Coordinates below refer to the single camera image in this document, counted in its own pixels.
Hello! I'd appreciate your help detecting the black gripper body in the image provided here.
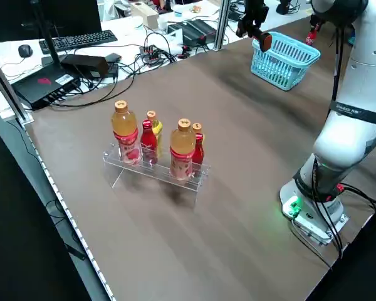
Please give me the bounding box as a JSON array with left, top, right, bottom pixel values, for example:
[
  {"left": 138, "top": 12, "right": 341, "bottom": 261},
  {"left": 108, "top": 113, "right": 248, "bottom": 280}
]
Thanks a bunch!
[{"left": 243, "top": 0, "right": 269, "bottom": 24}]

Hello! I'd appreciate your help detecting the red cola bottle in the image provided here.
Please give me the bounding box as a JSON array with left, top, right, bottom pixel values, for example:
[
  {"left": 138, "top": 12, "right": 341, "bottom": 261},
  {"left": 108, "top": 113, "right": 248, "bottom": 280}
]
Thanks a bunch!
[
  {"left": 305, "top": 23, "right": 322, "bottom": 46},
  {"left": 140, "top": 120, "right": 159, "bottom": 166},
  {"left": 192, "top": 133, "right": 206, "bottom": 166}
]

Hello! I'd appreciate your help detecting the blue plastic basket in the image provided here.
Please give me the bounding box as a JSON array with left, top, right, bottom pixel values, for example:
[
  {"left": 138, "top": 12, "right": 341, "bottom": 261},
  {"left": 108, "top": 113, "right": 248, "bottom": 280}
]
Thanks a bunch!
[{"left": 249, "top": 30, "right": 321, "bottom": 92}]

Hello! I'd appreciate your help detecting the black finned metal box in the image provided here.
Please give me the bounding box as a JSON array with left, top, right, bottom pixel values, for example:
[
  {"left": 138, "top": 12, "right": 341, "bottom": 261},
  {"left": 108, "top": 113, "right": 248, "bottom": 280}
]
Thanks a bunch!
[{"left": 167, "top": 18, "right": 219, "bottom": 45}]

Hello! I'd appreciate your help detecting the grey usb hub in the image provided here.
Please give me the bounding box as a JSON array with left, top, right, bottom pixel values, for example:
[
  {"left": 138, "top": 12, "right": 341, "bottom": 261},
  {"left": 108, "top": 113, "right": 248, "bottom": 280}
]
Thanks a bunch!
[{"left": 138, "top": 45, "right": 164, "bottom": 67}]

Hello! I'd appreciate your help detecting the wooden box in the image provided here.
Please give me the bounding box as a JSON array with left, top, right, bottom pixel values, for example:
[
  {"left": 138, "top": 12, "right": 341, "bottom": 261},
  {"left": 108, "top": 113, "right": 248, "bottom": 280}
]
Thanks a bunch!
[{"left": 129, "top": 1, "right": 161, "bottom": 29}]

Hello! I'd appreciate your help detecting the pink label juice bottle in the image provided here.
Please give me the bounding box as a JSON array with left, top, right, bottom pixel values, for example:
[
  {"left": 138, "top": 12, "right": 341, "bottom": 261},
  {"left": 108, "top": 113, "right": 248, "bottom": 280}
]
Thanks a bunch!
[
  {"left": 169, "top": 118, "right": 197, "bottom": 181},
  {"left": 110, "top": 99, "right": 143, "bottom": 166}
]

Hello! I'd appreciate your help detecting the black power brick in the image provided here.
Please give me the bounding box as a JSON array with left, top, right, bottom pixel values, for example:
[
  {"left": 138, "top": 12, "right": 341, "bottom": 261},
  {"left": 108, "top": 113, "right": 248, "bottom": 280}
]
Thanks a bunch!
[{"left": 60, "top": 53, "right": 110, "bottom": 81}]

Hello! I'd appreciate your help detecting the black keyboard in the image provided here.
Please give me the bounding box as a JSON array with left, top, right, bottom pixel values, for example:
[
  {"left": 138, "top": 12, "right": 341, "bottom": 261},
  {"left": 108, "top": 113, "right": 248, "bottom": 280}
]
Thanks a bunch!
[{"left": 38, "top": 29, "right": 118, "bottom": 54}]

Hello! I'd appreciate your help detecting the clear acrylic shelf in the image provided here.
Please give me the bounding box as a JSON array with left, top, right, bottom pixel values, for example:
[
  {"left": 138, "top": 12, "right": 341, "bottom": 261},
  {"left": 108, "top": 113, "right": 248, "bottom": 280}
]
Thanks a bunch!
[{"left": 102, "top": 142, "right": 211, "bottom": 211}]

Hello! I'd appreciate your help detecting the black computer monitor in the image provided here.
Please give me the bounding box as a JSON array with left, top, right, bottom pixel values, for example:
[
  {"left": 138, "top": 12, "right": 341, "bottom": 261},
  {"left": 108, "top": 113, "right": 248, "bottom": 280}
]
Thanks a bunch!
[{"left": 0, "top": 0, "right": 103, "bottom": 42}]

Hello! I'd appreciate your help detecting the black laptop red logo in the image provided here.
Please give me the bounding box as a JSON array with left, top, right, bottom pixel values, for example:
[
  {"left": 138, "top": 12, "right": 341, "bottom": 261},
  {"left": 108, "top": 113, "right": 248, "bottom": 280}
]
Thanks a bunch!
[{"left": 10, "top": 64, "right": 83, "bottom": 111}]

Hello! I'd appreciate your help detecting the aluminium frame post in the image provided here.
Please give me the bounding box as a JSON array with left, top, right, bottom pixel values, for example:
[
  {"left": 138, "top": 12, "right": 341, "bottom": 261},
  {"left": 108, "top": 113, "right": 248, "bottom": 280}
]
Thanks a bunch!
[
  {"left": 0, "top": 49, "right": 36, "bottom": 125},
  {"left": 212, "top": 0, "right": 231, "bottom": 51}
]

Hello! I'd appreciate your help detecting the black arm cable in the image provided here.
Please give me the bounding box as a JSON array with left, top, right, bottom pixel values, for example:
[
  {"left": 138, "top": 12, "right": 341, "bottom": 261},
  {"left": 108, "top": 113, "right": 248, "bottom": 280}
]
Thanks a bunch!
[{"left": 331, "top": 25, "right": 346, "bottom": 105}]

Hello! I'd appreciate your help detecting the black desk cable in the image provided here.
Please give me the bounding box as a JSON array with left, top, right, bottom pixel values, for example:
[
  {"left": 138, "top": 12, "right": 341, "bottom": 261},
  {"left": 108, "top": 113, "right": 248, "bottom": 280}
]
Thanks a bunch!
[{"left": 51, "top": 73, "right": 136, "bottom": 108}]

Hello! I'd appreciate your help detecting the black base cable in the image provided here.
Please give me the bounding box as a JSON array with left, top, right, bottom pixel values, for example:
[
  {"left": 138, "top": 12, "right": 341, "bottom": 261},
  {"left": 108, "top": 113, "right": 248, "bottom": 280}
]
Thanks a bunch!
[{"left": 287, "top": 183, "right": 376, "bottom": 261}]

